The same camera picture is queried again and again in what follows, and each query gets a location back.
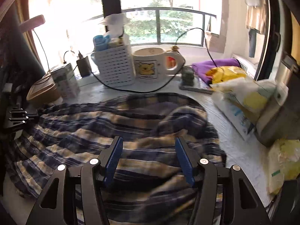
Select desk lamp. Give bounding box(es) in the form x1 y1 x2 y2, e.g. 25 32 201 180
19 14 57 85

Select yellow duck plastic bag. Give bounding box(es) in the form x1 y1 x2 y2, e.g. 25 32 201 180
205 66 247 84

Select blue plaid pants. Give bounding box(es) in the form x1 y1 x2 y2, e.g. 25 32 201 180
6 93 226 224

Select brown lidded food container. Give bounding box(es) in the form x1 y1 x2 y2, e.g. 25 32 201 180
26 73 61 108

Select purple cloth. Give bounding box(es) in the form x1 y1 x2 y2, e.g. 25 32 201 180
191 58 241 85

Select black charging cable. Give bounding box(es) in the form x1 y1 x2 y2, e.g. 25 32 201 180
88 27 242 94

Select black power adapter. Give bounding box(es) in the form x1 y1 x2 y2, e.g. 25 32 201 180
76 51 92 78

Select small green plant figurine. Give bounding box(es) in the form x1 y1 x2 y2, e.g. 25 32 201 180
181 66 194 86

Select green white milk carton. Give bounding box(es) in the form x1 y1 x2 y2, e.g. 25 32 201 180
50 63 80 98

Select white bear cartoon mug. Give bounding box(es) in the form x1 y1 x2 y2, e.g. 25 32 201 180
132 47 185 83

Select blue roll in basket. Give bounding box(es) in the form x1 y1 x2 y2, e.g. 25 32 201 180
93 35 110 51

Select white perforated plastic basket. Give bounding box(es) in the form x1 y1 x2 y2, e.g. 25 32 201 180
91 45 135 87

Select white plastic bag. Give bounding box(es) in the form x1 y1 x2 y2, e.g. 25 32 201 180
211 76 277 140

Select white tissue paper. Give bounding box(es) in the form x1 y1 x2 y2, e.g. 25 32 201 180
100 13 130 38

